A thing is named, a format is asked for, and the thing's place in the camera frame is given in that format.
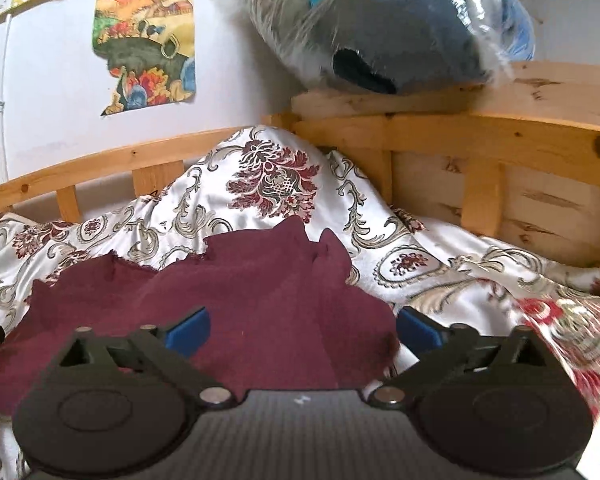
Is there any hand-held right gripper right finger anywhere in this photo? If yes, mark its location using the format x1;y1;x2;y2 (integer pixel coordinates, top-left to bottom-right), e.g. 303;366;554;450
365;305;556;408

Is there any plastic-wrapped blue plush bundle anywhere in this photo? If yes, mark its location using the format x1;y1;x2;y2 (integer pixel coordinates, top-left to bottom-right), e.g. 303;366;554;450
210;0;538;96

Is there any floral satin blanket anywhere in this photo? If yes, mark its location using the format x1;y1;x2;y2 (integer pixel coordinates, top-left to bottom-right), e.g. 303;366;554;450
0;125;600;480

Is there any wooden bed frame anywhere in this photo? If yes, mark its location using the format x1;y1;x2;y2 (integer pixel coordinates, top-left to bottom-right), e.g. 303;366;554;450
0;60;600;268

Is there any colourful landscape poster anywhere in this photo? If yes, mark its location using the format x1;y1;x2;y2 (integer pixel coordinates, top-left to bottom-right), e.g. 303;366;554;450
92;0;201;117

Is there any maroon long-sleeve top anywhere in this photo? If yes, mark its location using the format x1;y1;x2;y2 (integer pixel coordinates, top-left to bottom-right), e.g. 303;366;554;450
0;215;401;411

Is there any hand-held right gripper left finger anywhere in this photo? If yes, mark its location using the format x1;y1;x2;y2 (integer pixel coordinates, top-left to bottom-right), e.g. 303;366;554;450
55;306;236;406

